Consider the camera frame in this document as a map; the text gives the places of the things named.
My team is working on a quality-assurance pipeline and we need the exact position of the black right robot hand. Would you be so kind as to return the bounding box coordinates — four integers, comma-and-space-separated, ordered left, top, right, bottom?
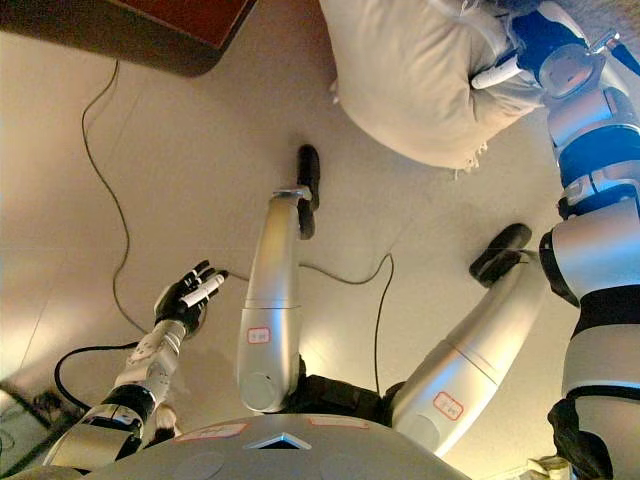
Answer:
471, 8, 577, 91

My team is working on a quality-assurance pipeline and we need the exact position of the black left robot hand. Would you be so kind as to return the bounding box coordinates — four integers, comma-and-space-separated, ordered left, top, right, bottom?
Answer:
153, 258, 230, 335

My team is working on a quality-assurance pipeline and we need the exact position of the white fringed throw pillow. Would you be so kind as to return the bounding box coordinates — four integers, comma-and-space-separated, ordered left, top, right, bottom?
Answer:
318, 0, 546, 180

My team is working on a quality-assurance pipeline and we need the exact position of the silver left robot leg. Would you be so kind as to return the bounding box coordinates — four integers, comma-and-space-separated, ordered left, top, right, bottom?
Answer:
234, 187, 314, 414

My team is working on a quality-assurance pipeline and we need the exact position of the silver robot leg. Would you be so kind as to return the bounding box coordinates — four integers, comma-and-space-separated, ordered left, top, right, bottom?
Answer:
234, 187, 314, 414
389, 249, 547, 459

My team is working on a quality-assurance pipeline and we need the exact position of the silver robot torso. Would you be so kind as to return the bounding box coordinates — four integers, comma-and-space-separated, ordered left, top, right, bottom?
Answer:
84, 372, 471, 480

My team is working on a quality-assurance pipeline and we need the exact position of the black left robot foot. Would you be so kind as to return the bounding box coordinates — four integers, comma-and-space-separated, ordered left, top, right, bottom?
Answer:
294, 143, 322, 240

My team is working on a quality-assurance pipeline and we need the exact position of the black robot foot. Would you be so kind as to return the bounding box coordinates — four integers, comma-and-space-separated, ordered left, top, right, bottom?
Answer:
468, 222, 533, 288
294, 143, 322, 240

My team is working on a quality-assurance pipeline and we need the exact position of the black right robot foot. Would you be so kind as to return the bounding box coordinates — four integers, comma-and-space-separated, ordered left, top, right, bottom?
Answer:
468, 222, 533, 288

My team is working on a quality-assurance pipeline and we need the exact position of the brown wooden desk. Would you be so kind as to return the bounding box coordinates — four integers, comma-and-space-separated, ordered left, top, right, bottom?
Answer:
0, 0, 257, 79

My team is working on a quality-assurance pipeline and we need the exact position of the silver right robot leg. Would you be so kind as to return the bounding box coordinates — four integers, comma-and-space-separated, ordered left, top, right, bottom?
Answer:
389, 249, 547, 459

